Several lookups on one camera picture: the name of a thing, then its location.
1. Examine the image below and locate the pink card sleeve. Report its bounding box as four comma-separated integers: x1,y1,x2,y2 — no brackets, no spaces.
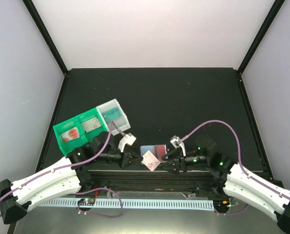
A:
142,151,161,172
81,117,101,132

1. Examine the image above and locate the teal card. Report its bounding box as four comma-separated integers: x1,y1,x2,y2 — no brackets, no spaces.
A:
102,107,121,122

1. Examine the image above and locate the red circle white card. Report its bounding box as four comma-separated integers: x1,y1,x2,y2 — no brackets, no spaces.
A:
154,145,166,158

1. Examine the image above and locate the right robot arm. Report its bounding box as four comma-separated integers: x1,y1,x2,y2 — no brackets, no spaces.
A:
161,135,290,234

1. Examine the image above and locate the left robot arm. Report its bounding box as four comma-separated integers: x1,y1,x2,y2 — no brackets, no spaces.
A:
0,132,140,224

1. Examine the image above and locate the white card in green bin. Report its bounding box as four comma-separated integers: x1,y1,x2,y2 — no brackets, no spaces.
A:
81,121,96,132

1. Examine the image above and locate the white translucent bin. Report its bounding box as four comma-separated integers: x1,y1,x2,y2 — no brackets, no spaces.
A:
96,98,131,132

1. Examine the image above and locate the right circuit board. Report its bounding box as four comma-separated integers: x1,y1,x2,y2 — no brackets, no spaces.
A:
213,199,235,208

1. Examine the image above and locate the circuit board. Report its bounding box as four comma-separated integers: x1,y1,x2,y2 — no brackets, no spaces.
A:
213,199,235,208
77,198,95,206

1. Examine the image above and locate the green plastic bin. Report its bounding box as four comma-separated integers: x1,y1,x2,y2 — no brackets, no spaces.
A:
53,108,109,156

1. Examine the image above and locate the left circuit board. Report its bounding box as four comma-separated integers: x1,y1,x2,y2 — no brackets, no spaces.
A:
77,198,95,206

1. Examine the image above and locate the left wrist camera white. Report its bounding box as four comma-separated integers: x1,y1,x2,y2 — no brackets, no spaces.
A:
118,133,136,153

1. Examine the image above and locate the black aluminium rail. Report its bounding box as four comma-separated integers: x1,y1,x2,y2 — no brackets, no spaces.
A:
89,171,214,192

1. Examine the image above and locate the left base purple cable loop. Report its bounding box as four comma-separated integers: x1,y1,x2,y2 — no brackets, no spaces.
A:
77,187,126,218

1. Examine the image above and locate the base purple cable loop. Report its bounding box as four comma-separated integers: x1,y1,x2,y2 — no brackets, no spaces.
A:
77,187,126,218
214,203,251,217

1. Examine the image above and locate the white slotted cable duct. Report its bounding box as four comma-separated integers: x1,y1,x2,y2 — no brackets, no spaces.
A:
41,197,214,211

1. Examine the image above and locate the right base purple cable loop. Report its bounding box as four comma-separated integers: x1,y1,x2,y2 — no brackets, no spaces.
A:
214,203,251,217

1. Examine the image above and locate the right black frame post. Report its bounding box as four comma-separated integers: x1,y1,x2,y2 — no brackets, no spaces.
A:
237,0,285,75

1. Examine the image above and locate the black frame post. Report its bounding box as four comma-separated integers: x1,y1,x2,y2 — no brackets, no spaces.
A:
237,0,285,75
22,0,69,75

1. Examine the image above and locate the left black frame post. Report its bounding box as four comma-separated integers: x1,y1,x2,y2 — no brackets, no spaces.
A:
22,0,69,75

